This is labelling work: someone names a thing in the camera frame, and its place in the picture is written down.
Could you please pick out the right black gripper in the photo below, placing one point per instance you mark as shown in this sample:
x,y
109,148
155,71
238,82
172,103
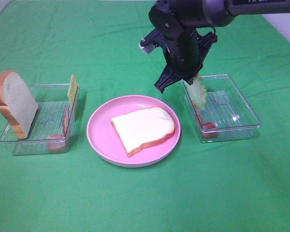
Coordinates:
x,y
185,57

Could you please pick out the green lettuce leaf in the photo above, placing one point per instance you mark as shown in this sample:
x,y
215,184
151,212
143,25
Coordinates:
x,y
197,92

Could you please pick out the bread slice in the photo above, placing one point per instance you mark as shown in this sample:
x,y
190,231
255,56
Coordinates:
x,y
143,128
17,104

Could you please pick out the bacon strip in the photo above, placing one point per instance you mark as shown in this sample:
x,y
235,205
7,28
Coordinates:
x,y
57,142
208,125

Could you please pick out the yellow cheese slice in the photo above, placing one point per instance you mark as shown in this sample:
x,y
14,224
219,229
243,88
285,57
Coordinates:
x,y
72,89

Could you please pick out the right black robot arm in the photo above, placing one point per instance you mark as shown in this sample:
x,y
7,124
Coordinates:
x,y
175,31

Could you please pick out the right clear plastic tray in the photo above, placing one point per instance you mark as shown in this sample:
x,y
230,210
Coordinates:
x,y
227,108

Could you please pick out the clear plastic tray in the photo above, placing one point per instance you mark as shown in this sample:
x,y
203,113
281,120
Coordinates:
x,y
227,108
52,100

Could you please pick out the pink round plate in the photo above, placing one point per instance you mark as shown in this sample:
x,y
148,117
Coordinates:
x,y
102,136

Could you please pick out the green tablecloth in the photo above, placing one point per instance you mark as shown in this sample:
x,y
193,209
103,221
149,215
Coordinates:
x,y
235,186

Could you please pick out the left clear plastic tray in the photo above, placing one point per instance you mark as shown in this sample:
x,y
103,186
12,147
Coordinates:
x,y
52,100

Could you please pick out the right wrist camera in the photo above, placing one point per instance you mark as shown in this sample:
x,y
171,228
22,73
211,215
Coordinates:
x,y
151,41

